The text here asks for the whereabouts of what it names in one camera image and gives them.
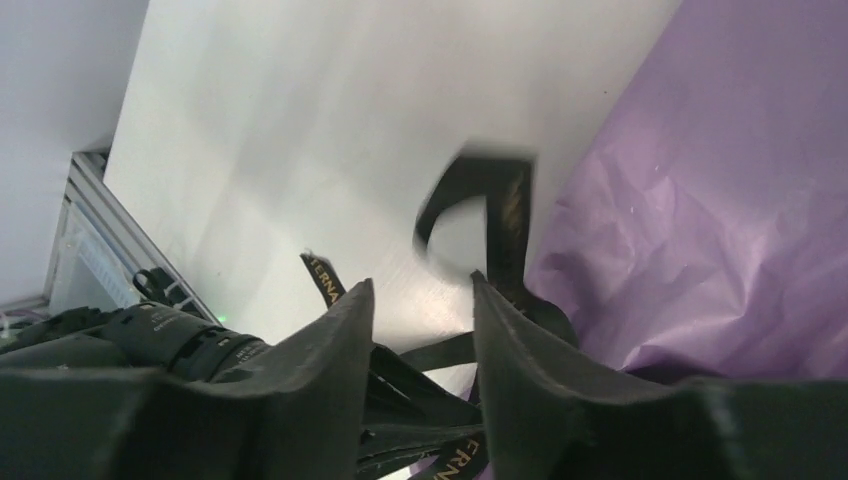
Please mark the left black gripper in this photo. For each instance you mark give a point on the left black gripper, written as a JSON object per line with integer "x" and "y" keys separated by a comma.
{"x": 147, "y": 334}

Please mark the white slotted cable duct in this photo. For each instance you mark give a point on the white slotted cable duct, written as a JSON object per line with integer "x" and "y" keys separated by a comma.
{"x": 99, "y": 280}

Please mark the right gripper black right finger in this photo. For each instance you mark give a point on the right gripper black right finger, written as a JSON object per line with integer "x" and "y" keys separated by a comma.
{"x": 551, "y": 412}

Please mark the black ribbon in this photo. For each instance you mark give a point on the black ribbon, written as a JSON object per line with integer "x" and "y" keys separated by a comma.
{"x": 412, "y": 421}

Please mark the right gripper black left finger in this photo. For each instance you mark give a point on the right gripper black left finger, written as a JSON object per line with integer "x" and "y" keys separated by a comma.
{"x": 294, "y": 412}

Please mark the purple pink wrapping paper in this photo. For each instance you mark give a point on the purple pink wrapping paper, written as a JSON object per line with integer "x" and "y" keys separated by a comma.
{"x": 704, "y": 233}

